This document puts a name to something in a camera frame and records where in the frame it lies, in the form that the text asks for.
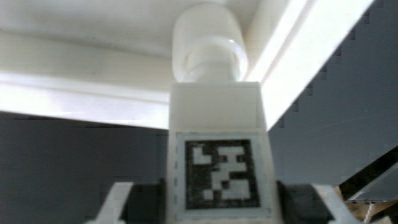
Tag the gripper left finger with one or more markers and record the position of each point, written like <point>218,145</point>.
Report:
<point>131,205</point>

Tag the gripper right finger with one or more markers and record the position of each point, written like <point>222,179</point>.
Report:
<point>311,205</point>

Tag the white leg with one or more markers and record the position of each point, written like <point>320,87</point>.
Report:
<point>220,186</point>

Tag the white square tabletop tray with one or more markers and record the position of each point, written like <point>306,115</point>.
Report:
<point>85,53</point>

